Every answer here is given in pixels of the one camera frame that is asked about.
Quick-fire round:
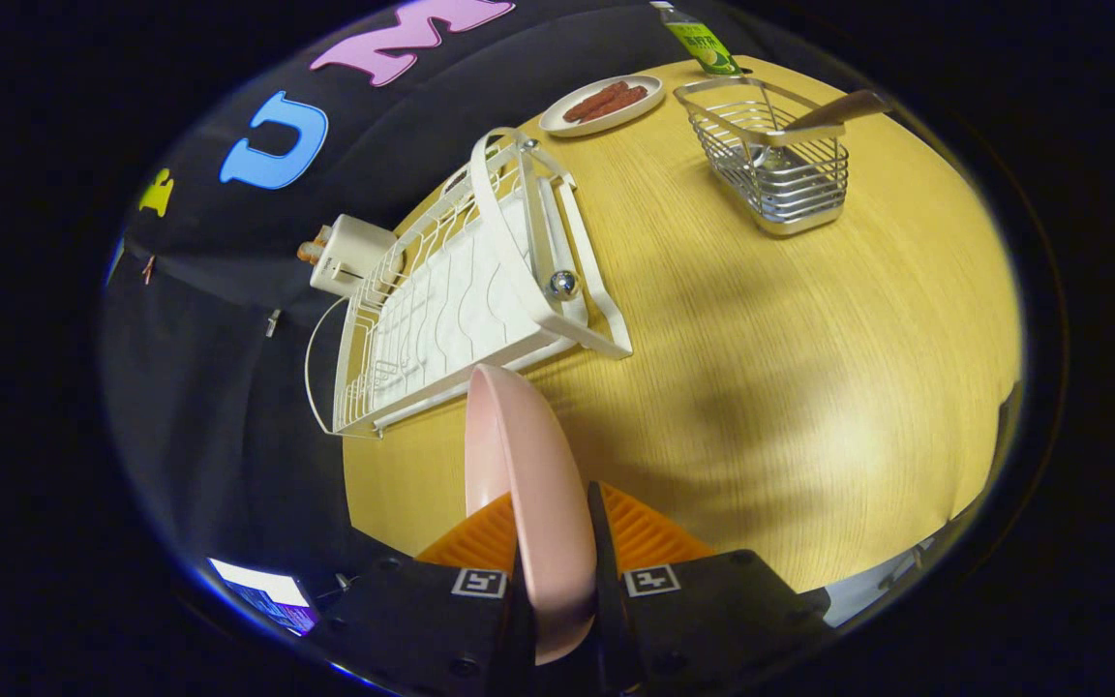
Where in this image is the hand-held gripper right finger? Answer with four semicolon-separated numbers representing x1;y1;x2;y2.
585;481;834;696

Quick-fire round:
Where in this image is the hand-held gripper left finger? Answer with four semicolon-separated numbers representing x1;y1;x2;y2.
320;492;537;697

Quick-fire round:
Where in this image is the pink plate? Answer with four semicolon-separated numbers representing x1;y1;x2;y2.
464;364;599;666

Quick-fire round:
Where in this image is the white wire dish rack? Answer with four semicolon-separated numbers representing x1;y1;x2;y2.
304;127;634;439

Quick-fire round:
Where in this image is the silver wire basket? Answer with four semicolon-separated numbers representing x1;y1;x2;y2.
674;76;851;237

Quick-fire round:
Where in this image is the metal spoon with brown handle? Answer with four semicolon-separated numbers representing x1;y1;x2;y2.
746;90;892;195

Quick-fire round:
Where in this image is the white oval dish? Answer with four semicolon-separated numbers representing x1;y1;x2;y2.
538;75;665;138

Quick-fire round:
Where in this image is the lit screen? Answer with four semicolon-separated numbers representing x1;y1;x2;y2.
207;558;316;637

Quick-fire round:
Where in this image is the black backdrop cloth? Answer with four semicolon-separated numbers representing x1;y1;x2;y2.
98;0;762;582

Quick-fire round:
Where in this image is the white toaster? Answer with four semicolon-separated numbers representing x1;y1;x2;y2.
309;214;399;298

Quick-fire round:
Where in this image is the red meat strip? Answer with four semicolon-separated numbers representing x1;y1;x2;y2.
562;81;631;122
582;86;648;122

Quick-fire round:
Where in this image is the green label plastic bottle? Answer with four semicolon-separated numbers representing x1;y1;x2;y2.
651;0;742;76

